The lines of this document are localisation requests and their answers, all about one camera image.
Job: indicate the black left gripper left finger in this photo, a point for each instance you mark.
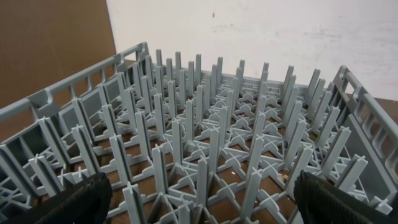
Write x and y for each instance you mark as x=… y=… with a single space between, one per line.
x=85 y=202

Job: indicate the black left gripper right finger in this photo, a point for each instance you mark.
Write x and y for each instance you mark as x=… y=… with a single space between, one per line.
x=320 y=202

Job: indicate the grey plastic dish rack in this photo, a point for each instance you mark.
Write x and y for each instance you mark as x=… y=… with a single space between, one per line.
x=184 y=145

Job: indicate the brown cardboard panel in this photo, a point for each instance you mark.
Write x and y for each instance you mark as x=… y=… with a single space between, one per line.
x=43 y=42

